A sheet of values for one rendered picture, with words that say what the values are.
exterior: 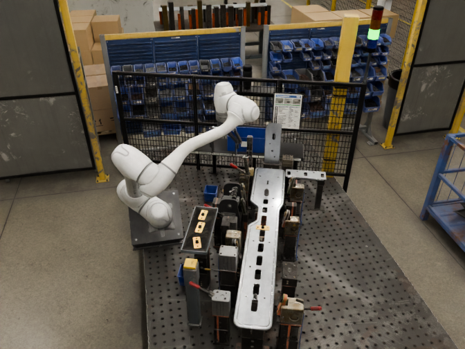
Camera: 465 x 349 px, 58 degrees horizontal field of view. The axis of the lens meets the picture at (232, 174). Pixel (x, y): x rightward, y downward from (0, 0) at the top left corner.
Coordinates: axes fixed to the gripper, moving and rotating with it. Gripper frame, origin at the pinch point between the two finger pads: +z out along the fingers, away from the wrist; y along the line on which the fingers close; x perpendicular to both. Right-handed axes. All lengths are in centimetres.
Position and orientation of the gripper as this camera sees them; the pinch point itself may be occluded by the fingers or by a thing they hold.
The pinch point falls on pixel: (224, 151)
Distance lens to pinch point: 242.9
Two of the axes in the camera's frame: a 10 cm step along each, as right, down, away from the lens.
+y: 9.9, 0.8, -1.1
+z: 0.0, 8.3, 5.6
